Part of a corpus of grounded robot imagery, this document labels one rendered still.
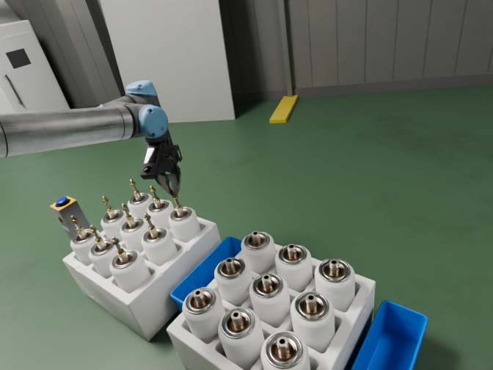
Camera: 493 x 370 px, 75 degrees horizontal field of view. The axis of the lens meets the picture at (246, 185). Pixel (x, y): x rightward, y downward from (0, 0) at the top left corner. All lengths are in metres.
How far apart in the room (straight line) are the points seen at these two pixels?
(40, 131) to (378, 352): 0.94
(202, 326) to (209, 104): 2.03
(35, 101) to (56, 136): 2.89
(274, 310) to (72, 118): 0.60
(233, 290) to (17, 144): 0.57
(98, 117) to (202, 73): 1.92
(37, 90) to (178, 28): 1.56
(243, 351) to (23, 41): 3.30
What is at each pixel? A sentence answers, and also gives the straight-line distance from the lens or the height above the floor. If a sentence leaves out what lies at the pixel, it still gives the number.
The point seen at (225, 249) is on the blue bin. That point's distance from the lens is 1.20.
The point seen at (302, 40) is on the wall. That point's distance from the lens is 2.74.
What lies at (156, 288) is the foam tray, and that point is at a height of 0.15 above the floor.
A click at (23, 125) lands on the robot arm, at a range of 0.69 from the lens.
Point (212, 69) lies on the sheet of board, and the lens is 2.57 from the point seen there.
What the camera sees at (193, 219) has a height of 0.24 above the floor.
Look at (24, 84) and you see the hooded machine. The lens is 3.56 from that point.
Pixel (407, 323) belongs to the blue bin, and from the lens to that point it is 1.00.
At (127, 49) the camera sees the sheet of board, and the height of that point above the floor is 0.59.
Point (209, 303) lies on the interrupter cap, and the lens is 0.82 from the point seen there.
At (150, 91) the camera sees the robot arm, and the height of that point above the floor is 0.67.
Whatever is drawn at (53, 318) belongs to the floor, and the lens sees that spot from 1.41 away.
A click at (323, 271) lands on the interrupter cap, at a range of 0.84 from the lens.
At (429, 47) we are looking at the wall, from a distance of 2.77.
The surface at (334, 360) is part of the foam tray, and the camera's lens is 0.80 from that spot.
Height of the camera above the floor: 0.88
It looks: 31 degrees down
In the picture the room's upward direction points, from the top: 11 degrees counter-clockwise
